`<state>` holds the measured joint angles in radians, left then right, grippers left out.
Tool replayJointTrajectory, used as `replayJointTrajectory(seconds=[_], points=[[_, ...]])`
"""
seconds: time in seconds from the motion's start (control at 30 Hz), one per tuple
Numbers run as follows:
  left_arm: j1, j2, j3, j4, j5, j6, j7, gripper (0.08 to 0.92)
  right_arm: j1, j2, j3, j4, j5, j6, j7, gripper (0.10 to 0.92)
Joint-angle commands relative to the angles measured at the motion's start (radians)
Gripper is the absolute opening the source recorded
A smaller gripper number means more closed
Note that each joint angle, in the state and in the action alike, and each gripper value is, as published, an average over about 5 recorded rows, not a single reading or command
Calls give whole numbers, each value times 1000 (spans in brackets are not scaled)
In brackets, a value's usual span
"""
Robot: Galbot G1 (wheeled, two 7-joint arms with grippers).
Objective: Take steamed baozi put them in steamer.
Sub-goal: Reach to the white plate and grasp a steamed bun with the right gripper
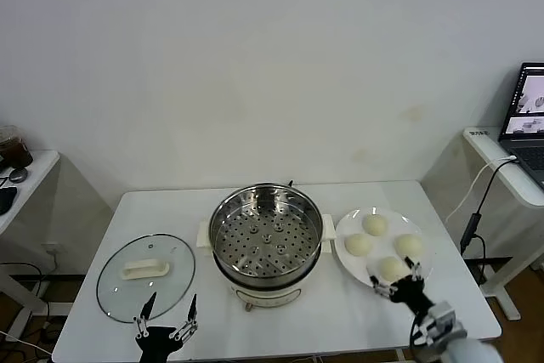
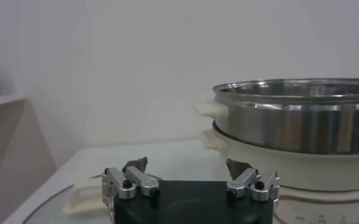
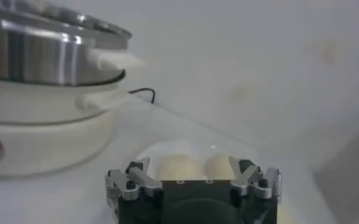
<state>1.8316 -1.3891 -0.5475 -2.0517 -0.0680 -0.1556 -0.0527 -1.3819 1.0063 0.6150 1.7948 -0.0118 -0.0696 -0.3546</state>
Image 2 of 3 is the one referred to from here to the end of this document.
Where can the cream electric cooker base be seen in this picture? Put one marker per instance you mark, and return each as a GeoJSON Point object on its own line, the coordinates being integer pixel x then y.
{"type": "Point", "coordinates": [304, 170]}

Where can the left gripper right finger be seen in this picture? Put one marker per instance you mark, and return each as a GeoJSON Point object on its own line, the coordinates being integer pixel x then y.
{"type": "Point", "coordinates": [246, 181]}

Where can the stainless steel steamer basket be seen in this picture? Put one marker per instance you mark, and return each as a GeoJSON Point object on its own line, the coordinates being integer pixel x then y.
{"type": "Point", "coordinates": [289, 128]}

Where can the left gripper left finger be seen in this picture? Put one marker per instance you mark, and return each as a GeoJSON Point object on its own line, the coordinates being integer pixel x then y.
{"type": "Point", "coordinates": [136, 178]}

